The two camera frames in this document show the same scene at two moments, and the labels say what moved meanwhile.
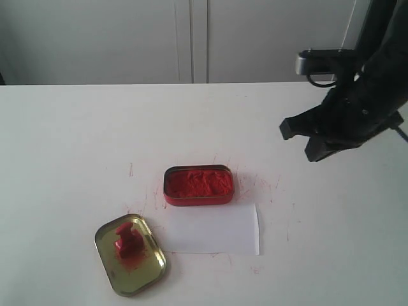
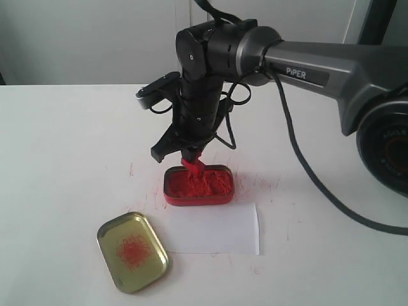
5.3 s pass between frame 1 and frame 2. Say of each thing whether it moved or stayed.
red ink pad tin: stayed
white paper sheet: stayed
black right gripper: moved
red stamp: moved
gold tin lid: stayed
